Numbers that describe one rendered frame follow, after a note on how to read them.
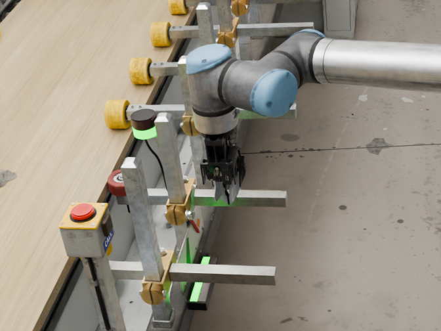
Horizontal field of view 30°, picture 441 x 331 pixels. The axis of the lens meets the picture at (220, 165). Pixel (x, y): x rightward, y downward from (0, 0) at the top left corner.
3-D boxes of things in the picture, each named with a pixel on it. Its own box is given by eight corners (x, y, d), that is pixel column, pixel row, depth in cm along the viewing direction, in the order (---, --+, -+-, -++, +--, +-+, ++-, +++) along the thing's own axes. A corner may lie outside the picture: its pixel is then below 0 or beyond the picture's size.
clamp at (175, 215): (197, 193, 213) (195, 177, 210) (186, 226, 202) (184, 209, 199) (176, 193, 214) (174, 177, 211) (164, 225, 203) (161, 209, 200)
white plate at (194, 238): (205, 227, 220) (200, 197, 215) (184, 295, 199) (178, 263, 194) (203, 227, 220) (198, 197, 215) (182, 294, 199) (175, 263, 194)
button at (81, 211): (98, 210, 144) (96, 202, 143) (90, 224, 141) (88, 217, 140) (77, 209, 145) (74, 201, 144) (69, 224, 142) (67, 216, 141)
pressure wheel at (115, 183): (149, 202, 216) (141, 166, 210) (141, 221, 210) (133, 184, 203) (120, 201, 218) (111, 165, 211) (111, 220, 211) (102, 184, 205)
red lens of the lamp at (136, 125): (159, 116, 194) (158, 108, 193) (153, 130, 189) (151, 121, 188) (135, 116, 195) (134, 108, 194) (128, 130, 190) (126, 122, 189)
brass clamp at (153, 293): (180, 266, 194) (176, 249, 191) (166, 306, 183) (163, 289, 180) (155, 264, 195) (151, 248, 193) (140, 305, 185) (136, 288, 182)
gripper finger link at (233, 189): (226, 217, 178) (220, 182, 173) (230, 200, 183) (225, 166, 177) (239, 217, 177) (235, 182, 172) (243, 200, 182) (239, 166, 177)
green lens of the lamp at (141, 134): (161, 125, 195) (160, 117, 194) (155, 139, 190) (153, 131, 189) (137, 125, 197) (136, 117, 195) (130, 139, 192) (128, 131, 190)
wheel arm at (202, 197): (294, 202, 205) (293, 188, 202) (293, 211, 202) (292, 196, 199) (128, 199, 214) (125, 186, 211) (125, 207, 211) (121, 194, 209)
